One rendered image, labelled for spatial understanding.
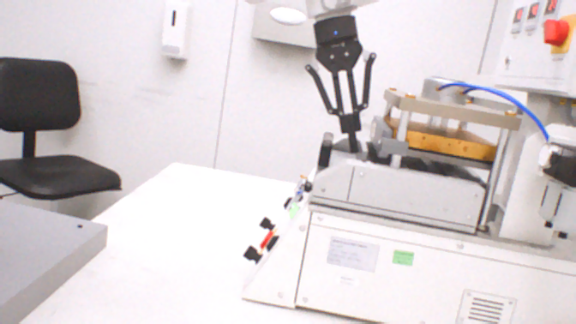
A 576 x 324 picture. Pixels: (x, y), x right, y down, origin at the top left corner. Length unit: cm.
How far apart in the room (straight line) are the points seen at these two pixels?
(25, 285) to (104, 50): 194
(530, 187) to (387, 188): 21
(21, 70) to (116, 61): 42
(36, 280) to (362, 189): 47
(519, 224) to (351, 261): 26
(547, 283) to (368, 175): 31
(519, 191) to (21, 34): 243
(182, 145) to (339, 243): 181
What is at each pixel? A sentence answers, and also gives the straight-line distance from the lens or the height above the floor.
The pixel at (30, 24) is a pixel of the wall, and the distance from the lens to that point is 273.
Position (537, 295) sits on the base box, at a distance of 82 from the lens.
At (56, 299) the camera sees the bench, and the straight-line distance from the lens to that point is 78.
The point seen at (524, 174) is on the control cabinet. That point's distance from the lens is 77.
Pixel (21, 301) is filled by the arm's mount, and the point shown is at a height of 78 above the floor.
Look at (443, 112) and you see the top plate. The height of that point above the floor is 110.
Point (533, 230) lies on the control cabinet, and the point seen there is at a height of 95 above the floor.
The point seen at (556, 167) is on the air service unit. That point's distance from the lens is 70.
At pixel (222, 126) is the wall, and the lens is 240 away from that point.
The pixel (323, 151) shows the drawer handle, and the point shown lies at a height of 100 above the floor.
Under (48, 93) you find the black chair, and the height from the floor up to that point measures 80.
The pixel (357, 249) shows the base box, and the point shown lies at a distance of 74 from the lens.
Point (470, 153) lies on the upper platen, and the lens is 79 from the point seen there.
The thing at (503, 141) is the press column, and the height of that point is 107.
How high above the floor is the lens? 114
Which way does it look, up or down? 12 degrees down
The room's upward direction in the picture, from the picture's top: 10 degrees clockwise
